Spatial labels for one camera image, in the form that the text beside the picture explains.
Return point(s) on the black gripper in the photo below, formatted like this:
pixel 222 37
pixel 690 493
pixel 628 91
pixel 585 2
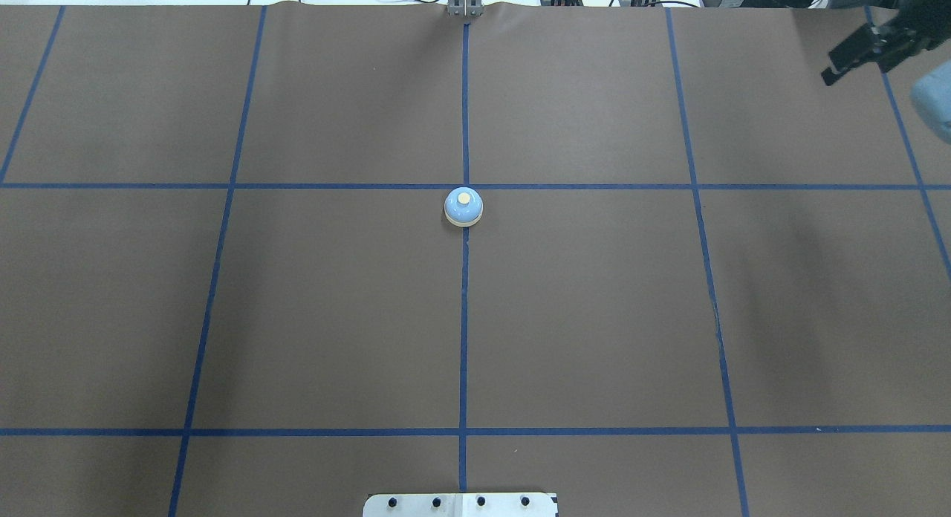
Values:
pixel 888 39

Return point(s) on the blue call bell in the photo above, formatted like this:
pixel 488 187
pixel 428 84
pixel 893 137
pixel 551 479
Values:
pixel 463 207

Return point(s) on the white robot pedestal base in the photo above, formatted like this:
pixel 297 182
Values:
pixel 530 503

